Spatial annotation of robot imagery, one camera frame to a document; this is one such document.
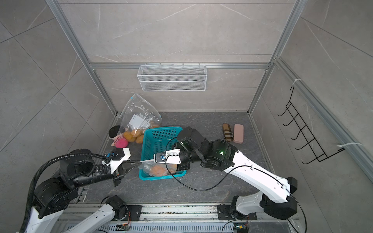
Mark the yellow potato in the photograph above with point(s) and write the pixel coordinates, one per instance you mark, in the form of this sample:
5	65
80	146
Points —
139	139

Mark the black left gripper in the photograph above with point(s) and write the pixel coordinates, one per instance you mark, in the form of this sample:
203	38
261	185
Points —
120	174

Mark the wrinkled potato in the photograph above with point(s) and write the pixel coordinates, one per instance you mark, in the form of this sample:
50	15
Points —
158	171

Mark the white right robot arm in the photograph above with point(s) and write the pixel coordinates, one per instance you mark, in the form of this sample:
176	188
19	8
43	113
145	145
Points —
275	194

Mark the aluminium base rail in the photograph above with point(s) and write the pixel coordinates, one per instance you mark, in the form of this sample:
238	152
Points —
193	218

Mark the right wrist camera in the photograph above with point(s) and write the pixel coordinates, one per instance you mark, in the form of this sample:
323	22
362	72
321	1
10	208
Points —
168	157

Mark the white wire mesh shelf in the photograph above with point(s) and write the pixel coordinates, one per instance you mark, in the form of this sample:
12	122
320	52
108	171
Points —
156	78

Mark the brown cylindrical bottle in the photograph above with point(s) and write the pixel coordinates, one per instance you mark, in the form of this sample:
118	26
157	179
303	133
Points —
228	134

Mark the plush doll pink black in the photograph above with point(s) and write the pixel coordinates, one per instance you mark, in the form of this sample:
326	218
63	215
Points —
119	141

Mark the black wire hook rack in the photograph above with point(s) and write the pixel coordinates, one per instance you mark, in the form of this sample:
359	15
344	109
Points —
305	132

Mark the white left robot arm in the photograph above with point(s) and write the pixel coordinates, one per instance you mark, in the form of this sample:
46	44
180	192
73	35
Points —
56	182

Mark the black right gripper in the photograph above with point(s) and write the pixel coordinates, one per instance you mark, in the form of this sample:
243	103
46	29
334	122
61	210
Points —
183	166

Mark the pink dotted clear bag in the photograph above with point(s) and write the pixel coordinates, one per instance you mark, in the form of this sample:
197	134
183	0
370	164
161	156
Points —
148	164

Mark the smooth brown potato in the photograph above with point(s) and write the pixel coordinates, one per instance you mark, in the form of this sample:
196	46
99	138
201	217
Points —
128	136

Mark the teal plastic basket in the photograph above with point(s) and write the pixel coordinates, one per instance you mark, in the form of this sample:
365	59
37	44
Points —
155	141

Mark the pink rectangular box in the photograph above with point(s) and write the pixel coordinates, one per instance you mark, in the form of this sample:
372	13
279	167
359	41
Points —
238	136

